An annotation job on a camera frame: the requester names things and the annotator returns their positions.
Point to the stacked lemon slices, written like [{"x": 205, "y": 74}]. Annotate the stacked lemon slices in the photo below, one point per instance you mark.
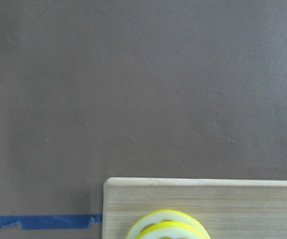
[{"x": 167, "y": 224}]

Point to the wooden cutting board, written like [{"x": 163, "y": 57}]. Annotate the wooden cutting board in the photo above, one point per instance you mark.
[{"x": 228, "y": 209}]

